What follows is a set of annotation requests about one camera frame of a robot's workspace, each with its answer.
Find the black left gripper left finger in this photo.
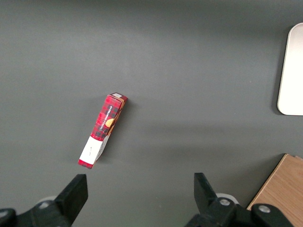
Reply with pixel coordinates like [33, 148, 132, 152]
[54, 174, 89, 225]

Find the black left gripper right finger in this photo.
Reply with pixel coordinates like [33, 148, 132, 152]
[194, 173, 238, 216]

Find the wooden drawer cabinet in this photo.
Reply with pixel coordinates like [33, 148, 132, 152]
[246, 153, 303, 227]

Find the red plaid cookie box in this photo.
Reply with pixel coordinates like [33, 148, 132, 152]
[77, 92, 129, 170]

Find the beige plastic tray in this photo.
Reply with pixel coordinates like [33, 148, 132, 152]
[277, 22, 303, 116]

